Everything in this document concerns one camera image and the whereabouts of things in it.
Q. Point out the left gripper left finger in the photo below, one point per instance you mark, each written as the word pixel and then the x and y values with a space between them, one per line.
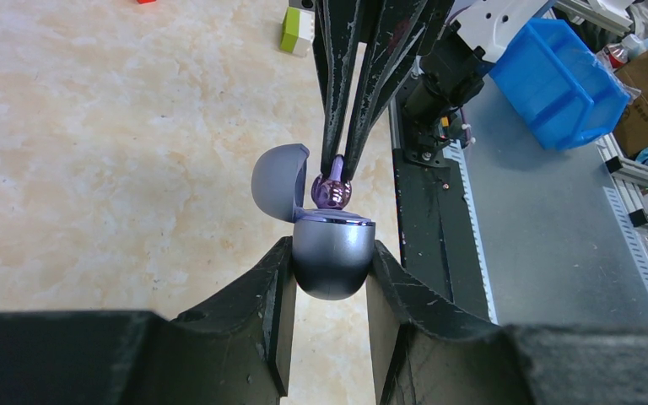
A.
pixel 232 348

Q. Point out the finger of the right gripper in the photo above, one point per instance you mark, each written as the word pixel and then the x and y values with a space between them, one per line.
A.
pixel 395 32
pixel 337 30

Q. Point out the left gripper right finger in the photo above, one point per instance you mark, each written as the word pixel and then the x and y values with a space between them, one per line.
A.
pixel 426 350

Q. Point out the grey purple charging case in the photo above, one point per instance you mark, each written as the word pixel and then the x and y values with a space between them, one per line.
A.
pixel 331 248

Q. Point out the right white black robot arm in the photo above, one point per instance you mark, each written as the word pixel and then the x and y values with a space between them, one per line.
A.
pixel 469 45

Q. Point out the green white toy brick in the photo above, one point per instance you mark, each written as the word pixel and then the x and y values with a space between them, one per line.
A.
pixel 298 32

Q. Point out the blue plastic bin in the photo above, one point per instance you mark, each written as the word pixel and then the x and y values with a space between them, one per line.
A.
pixel 563 93

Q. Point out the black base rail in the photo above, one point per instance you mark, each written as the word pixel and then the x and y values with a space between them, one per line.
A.
pixel 438 245

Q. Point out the white perforated cable duct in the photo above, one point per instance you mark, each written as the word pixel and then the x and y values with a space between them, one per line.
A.
pixel 458 155

